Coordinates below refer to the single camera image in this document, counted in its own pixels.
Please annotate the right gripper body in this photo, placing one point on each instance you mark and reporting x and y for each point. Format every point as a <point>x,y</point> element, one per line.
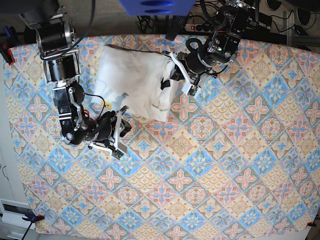
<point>108,133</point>

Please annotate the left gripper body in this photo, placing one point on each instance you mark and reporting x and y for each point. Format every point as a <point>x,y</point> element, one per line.
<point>182,72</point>

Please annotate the white printed T-shirt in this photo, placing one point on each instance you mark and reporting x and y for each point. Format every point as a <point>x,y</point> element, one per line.
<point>140,80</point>

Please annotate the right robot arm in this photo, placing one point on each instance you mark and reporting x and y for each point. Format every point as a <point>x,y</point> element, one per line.
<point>58,50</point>

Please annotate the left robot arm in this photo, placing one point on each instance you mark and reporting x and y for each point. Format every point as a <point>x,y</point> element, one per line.
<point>221,47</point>

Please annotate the patterned tile tablecloth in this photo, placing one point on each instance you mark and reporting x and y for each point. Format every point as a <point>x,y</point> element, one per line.
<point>240,161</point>

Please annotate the orange black table clamp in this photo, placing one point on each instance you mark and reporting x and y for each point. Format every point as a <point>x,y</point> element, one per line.
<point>33,218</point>

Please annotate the black power strip red switch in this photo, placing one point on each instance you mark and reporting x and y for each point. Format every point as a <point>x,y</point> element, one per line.
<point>198,28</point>

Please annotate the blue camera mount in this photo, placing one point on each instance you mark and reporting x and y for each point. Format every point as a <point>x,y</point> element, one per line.
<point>157,7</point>

